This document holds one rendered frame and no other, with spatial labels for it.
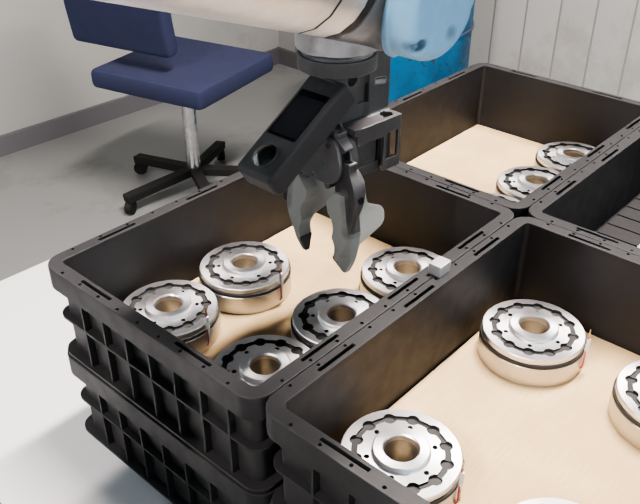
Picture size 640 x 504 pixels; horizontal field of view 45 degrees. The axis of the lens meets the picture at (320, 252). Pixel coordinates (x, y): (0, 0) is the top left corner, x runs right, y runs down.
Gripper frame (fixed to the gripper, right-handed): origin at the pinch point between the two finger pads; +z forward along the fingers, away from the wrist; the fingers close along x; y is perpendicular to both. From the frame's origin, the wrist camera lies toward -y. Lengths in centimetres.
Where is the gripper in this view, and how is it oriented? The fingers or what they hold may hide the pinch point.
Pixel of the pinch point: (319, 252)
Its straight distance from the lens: 77.9
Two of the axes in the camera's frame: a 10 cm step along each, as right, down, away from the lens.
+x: -6.8, -3.9, 6.2
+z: 0.0, 8.4, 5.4
